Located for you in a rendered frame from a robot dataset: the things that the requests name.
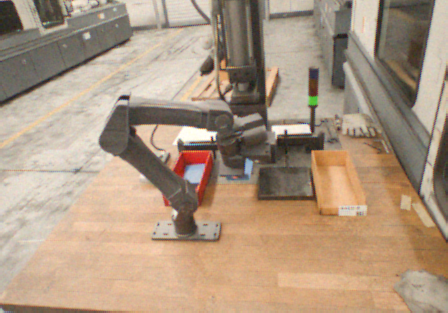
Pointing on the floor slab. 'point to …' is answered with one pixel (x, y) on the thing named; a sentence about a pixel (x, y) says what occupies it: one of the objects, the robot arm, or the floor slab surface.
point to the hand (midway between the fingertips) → (236, 175)
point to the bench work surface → (231, 247)
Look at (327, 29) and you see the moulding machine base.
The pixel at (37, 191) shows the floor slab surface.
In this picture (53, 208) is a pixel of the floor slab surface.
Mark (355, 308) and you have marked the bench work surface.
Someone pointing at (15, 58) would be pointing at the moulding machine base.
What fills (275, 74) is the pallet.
